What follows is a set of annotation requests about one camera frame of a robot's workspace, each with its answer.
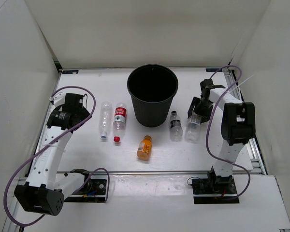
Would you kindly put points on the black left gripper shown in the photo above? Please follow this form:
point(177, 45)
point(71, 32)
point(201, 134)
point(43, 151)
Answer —
point(84, 114)

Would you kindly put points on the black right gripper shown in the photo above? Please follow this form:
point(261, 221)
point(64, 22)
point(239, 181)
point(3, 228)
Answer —
point(204, 115)

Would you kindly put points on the clear bottle blue cap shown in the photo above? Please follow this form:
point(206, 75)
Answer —
point(105, 120)

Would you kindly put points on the clear bottle white cap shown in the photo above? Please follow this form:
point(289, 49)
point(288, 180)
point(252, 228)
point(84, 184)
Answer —
point(193, 128)

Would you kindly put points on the clear bottle black cap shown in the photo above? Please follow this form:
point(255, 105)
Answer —
point(176, 131)

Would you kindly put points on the clear bottle red label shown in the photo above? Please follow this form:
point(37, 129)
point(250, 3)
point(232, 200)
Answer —
point(119, 122)

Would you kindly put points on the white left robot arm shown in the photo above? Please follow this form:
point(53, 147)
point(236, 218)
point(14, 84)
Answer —
point(42, 193)

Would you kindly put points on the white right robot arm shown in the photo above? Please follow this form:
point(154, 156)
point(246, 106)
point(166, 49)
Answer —
point(237, 127)

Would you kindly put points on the black plastic waste bin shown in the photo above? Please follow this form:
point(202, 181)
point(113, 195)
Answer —
point(152, 88)

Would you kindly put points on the white zip tie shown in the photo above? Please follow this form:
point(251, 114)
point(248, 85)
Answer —
point(237, 87)

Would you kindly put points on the orange juice bottle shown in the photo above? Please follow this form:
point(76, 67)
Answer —
point(144, 149)

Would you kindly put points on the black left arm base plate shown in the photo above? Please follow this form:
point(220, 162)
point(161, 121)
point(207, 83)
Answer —
point(95, 192)

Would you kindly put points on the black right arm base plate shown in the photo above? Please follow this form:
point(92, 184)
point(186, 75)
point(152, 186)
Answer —
point(204, 193)

